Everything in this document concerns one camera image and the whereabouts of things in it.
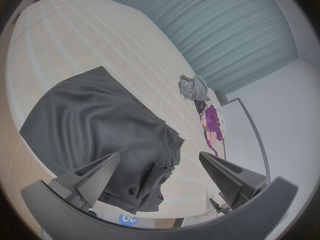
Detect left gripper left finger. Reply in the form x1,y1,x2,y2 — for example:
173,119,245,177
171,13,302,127
49,151,120,209

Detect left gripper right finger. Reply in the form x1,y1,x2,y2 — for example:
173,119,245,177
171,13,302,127
199,151,267,207

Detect black T-shirt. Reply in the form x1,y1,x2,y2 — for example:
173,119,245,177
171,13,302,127
19,66,185,214

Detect bed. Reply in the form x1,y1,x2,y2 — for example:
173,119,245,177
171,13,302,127
5,0,272,228

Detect purple satin garment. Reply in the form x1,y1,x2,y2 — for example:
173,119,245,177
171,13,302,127
205,105,224,157

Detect pink garment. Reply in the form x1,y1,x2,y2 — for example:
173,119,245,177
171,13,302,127
200,111,218,145

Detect black glossy garment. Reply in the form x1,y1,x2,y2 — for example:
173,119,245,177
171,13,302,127
195,99,208,116

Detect grey bedside table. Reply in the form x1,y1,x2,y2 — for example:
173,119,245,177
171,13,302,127
215,89,228,105

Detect grey garment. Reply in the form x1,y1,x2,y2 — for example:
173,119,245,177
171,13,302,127
179,75,210,102

